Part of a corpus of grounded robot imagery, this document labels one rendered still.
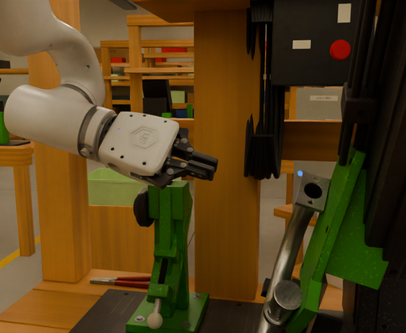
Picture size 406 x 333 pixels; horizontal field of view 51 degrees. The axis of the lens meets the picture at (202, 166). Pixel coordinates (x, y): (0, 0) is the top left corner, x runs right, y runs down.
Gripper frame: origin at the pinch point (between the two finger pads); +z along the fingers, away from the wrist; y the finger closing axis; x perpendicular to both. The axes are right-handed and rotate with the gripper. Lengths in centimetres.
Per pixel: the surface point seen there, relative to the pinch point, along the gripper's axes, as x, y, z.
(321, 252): -5.3, -10.1, 18.5
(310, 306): -3.1, -16.2, 18.9
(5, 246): 304, 50, -185
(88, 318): 33.5, -20.6, -15.1
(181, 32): 636, 747, -276
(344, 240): -6.0, -7.8, 20.9
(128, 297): 39.4, -13.0, -10.6
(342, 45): -5.8, 27.9, 15.3
